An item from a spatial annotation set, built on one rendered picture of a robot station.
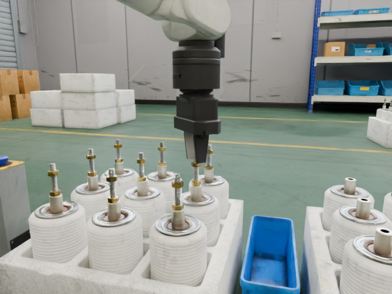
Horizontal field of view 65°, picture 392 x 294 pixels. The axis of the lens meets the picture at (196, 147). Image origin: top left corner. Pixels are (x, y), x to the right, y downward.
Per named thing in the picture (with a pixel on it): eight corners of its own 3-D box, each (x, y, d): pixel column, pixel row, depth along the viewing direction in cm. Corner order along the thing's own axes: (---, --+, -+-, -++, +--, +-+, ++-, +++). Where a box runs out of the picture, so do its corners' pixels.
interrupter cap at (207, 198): (221, 198, 63) (221, 195, 63) (202, 211, 57) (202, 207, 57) (191, 191, 67) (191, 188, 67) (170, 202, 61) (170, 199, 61)
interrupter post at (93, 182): (94, 192, 67) (93, 178, 66) (85, 191, 67) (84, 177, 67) (101, 188, 69) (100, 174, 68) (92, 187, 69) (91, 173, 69)
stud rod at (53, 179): (52, 203, 56) (48, 164, 54) (55, 202, 57) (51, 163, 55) (57, 204, 56) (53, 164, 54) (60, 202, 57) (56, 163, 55)
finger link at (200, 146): (192, 163, 58) (192, 131, 57) (206, 161, 60) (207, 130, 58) (196, 165, 57) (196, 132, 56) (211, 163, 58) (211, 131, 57)
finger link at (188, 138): (199, 158, 62) (199, 128, 61) (185, 160, 61) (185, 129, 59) (196, 156, 64) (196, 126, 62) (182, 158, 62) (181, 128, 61)
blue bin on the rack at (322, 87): (313, 93, 492) (314, 80, 487) (339, 94, 481) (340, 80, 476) (315, 95, 445) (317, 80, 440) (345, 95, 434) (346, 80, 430)
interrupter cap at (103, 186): (97, 198, 63) (97, 195, 63) (67, 193, 66) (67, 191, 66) (117, 186, 70) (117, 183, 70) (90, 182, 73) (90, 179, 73)
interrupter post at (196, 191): (204, 199, 62) (204, 184, 62) (198, 203, 60) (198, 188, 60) (194, 197, 64) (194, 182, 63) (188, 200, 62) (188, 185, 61)
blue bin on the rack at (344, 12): (319, 23, 466) (319, 15, 464) (346, 21, 456) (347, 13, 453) (322, 16, 419) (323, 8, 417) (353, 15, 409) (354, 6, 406)
